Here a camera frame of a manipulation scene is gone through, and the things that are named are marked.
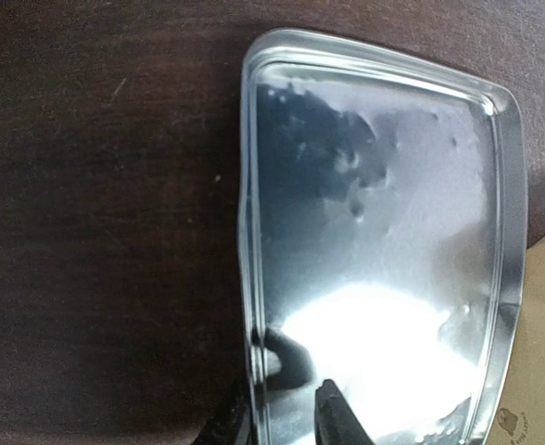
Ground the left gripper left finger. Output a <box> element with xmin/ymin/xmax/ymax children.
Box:
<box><xmin>193</xmin><ymin>380</ymin><xmax>249</xmax><ymax>445</ymax></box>

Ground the bear print tin lid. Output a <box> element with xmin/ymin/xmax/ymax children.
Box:
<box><xmin>237</xmin><ymin>29</ymin><xmax>527</xmax><ymax>444</ymax></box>

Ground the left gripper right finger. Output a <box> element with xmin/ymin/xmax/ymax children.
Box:
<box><xmin>314</xmin><ymin>379</ymin><xmax>374</xmax><ymax>445</ymax></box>

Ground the tan tin box base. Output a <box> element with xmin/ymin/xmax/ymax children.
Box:
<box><xmin>486</xmin><ymin>237</ymin><xmax>545</xmax><ymax>445</ymax></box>

